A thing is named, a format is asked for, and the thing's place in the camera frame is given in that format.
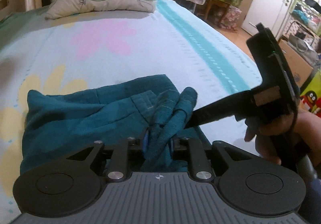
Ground teal pants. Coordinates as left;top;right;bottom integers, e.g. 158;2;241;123
20;75;207;173

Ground cream leaf-print pillow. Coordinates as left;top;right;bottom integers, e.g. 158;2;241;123
45;0;157;20

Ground floral light blue bedsheet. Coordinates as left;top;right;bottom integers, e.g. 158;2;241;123
1;0;261;223

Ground cardboard box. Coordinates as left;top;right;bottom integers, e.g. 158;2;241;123
279;40;313;87

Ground wooden side table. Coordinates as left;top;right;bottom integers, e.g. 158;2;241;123
204;0;231;23

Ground person's right hand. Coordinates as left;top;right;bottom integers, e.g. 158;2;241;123
244;110;321;168

